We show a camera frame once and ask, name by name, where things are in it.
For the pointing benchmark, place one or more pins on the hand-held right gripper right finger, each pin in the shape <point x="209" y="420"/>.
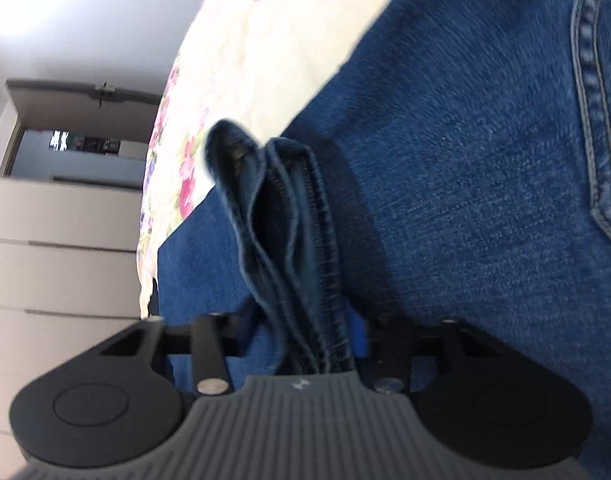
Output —
<point x="359" y="336"/>

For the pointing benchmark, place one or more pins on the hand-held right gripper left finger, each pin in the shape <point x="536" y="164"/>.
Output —
<point x="208" y="350"/>

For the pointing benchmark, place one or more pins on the blue denim pants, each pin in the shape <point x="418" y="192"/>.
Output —
<point x="460" y="185"/>

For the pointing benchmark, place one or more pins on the beige wardrobe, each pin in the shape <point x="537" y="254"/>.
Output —
<point x="60" y="270"/>

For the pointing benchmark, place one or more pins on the floral bed sheet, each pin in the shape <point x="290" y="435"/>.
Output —
<point x="245" y="60"/>

